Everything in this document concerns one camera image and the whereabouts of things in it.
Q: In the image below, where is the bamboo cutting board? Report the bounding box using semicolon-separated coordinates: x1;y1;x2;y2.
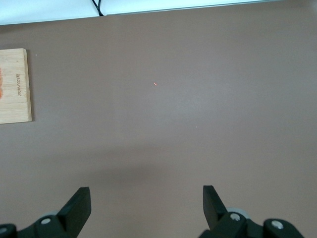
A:
0;48;34;124

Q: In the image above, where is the thin black cable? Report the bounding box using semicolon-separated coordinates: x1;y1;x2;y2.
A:
91;0;104;17

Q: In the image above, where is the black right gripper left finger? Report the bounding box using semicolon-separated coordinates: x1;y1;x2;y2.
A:
0;187;92;238

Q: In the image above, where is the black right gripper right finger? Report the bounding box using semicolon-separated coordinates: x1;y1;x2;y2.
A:
200;185;304;238

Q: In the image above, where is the brown table mat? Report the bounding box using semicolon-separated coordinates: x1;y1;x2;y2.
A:
0;2;317;238

